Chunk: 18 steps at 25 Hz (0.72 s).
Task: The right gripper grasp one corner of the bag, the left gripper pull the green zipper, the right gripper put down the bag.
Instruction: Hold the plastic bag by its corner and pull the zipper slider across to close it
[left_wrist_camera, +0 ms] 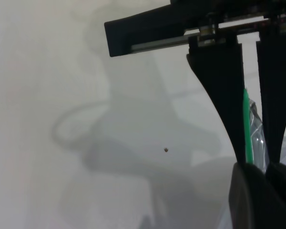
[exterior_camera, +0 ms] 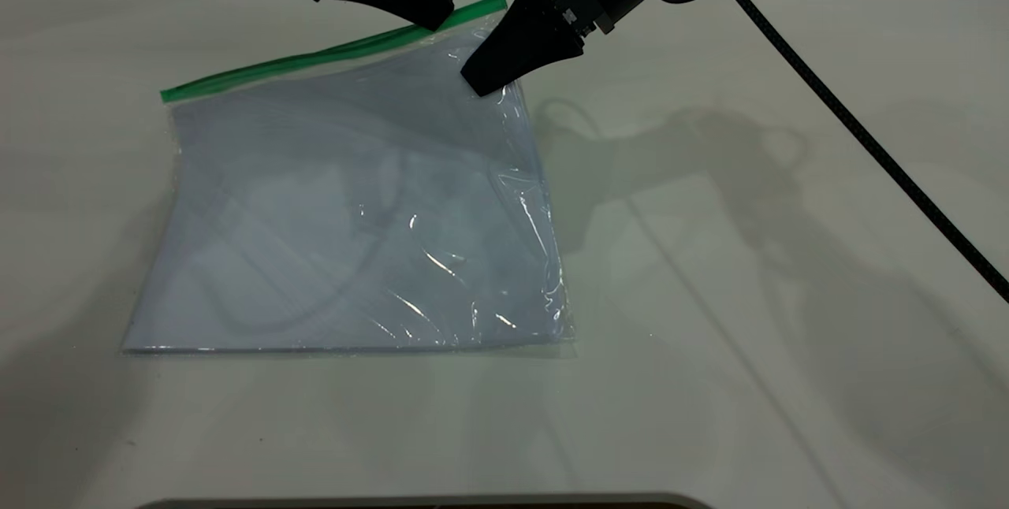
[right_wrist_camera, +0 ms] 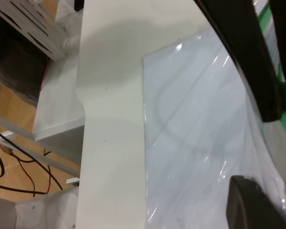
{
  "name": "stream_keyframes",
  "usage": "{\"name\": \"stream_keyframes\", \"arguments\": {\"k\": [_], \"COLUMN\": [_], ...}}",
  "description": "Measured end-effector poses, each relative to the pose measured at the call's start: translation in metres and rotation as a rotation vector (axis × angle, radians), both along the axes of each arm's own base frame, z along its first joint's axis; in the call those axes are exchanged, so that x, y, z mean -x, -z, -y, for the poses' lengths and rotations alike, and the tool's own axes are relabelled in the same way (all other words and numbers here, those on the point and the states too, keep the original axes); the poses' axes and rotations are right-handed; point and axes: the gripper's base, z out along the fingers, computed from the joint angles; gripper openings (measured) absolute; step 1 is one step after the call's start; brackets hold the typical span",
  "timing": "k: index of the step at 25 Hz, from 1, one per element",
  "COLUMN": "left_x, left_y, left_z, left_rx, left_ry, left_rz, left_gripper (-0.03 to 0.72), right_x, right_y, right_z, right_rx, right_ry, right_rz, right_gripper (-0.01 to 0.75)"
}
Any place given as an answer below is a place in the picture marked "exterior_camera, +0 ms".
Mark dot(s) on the dark curved base rim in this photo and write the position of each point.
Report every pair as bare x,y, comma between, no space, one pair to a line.
426,503

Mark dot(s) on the clear plastic green-zip bag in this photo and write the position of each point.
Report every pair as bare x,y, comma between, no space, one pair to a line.
331,225

